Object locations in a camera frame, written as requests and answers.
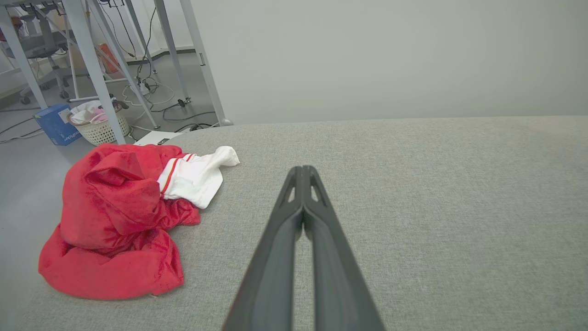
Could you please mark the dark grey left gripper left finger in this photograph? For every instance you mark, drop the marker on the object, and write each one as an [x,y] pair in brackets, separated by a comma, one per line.
[271,276]

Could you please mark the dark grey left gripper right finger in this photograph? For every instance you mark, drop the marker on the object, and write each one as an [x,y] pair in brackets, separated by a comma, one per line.
[337,280]

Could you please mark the red and white t-shirt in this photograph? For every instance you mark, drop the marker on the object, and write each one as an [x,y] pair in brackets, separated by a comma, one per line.
[115,216]

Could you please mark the grey fabric sofa surface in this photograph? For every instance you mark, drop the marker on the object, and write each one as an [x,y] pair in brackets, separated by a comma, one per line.
[436,207]

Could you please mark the white flat floor device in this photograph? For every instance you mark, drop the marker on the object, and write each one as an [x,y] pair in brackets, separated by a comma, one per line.
[156,138]

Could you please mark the white woven laundry basket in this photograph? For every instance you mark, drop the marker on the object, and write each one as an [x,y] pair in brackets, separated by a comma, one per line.
[102,132]

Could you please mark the white and pink clothes pile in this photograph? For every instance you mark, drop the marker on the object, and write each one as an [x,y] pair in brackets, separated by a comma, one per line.
[87,112]

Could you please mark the blue cardboard box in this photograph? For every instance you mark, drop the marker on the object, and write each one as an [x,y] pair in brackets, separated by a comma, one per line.
[55,124]

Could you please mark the orange bag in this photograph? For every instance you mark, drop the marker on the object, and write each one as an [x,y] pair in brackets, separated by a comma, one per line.
[108,59]

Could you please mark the grey office chair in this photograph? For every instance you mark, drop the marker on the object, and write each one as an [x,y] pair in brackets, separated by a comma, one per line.
[41,46]

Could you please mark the grey metal table frame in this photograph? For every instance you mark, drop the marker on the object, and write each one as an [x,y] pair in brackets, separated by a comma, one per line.
[87,55]

